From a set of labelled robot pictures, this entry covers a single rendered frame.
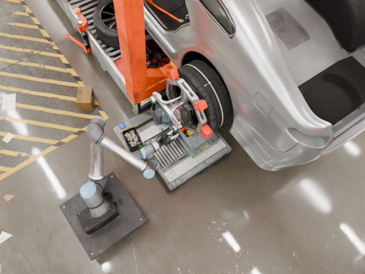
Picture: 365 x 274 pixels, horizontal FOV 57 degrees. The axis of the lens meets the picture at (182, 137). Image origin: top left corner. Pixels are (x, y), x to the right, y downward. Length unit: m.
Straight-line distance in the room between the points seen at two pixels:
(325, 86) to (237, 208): 1.52
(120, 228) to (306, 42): 2.53
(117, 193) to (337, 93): 2.33
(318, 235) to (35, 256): 2.84
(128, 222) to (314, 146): 1.79
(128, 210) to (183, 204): 0.64
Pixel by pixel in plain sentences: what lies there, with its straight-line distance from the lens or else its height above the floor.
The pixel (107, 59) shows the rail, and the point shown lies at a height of 0.39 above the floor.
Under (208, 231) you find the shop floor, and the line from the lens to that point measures 3.61.
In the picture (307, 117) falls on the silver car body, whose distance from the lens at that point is 2.36.
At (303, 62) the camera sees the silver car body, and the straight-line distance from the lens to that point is 3.56.
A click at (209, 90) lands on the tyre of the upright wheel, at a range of 2.87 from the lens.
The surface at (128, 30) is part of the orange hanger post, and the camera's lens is 2.65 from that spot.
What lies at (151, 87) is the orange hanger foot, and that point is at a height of 0.68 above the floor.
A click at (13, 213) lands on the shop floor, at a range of 3.89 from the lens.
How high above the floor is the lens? 3.52
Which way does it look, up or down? 64 degrees down
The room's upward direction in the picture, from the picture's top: 9 degrees clockwise
